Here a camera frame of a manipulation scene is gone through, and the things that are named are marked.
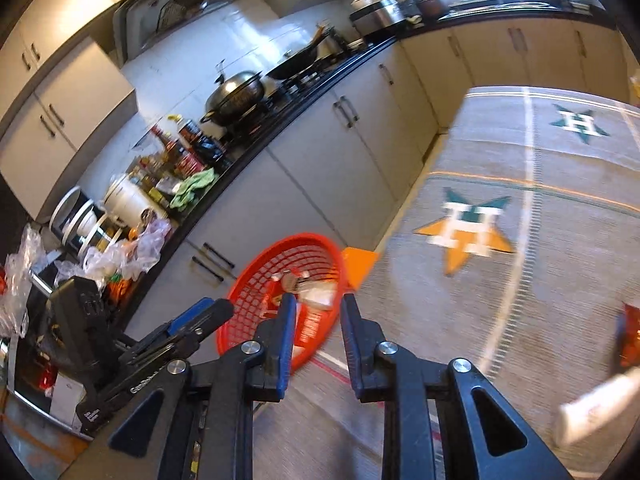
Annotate white spray bottle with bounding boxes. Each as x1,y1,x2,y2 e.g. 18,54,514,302
553,366,639,446

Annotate red snack package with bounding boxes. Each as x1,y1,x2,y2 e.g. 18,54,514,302
615,304,640,370

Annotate red plastic mesh basket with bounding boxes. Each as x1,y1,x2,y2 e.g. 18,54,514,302
216,233,348,370

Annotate clear plastic bag on counter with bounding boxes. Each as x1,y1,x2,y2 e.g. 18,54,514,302
82,219,172,282

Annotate green cloth rag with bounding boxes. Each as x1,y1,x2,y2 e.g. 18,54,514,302
169,169,218,211

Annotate white electric cooker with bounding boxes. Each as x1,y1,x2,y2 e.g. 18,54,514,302
103,174,156,228

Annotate red label sauce bottle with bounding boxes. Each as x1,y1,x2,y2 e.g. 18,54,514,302
150,125,206,179

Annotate dark soy sauce bottle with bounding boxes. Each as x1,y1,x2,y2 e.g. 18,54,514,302
167,114,231,174

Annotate steel wok with lid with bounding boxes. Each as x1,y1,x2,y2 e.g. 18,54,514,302
200,60,266,128

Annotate black frying pan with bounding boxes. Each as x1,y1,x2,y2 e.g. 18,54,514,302
266,26,333,81

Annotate range hood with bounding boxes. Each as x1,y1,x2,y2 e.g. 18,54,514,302
113,0,234,64

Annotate silver rice cooker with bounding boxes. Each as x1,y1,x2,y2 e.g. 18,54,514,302
349,0,406,37

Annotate dark cooking pot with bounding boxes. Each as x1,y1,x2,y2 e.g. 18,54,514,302
412,0,449,22

